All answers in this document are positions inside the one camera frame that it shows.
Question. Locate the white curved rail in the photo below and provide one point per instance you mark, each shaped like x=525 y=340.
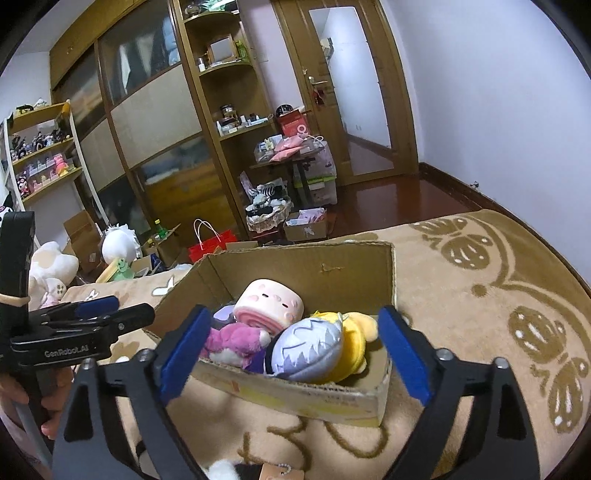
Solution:
x=87 y=170

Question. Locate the green frog plush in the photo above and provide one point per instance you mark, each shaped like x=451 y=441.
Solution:
x=123 y=270

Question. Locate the red paper bag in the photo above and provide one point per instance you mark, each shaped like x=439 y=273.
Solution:
x=212 y=247

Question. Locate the wicker basket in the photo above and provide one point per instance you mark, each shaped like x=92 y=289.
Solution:
x=270 y=220

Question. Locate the black and white plush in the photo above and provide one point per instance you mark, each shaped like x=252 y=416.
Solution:
x=224 y=471

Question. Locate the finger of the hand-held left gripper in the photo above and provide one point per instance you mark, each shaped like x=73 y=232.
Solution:
x=136 y=316
x=99 y=307

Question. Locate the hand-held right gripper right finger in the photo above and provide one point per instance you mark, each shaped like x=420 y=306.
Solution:
x=406 y=357

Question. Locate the cardboard box with bottles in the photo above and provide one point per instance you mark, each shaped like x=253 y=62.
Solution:
x=168 y=251

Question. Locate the pink cloth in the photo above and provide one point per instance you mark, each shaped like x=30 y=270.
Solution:
x=291 y=147

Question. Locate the wooden wardrobe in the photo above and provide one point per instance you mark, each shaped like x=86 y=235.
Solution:
x=152 y=115

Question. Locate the pink bear plush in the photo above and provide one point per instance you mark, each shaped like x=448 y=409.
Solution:
x=231 y=344

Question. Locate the wooden display shelf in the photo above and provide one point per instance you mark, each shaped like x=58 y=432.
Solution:
x=41 y=115

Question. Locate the pink white cube plush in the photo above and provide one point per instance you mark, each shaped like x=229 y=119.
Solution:
x=272 y=300

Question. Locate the small dark table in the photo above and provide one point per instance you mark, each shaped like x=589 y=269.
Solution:
x=300 y=168

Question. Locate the beige flower-print blanket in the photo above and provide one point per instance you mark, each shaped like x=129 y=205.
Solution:
x=461 y=323

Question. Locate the person's left hand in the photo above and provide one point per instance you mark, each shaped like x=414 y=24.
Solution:
x=57 y=392

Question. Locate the picture frame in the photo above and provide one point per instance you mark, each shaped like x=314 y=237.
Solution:
x=220 y=48

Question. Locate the green bottle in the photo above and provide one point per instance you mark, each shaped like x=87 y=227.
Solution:
x=160 y=228

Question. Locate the yellow plush toy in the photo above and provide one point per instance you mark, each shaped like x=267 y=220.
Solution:
x=358 y=341

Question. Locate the wooden corner shelf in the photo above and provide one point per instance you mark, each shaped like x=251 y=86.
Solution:
x=231 y=67

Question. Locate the cream plush toy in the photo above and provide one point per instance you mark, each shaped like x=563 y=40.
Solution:
x=53 y=270

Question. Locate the black white striped cloth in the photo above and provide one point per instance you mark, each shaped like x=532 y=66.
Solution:
x=268 y=194

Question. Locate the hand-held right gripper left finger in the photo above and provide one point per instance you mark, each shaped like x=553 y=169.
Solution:
x=182 y=360

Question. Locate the small cardboard box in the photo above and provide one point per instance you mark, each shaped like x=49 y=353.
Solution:
x=304 y=230

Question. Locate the row of small figurines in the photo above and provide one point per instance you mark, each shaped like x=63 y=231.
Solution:
x=41 y=168

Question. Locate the empty brown cardboard box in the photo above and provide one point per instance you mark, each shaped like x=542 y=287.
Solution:
x=83 y=240

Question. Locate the white-haired plush doll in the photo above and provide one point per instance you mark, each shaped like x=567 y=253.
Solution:
x=119 y=244

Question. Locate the wooden door with glass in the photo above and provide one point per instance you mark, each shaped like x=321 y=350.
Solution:
x=300 y=46

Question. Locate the purple-haired doll plush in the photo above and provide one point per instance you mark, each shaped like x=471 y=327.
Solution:
x=304 y=350

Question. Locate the red box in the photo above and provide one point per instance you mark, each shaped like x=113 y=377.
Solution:
x=292 y=124

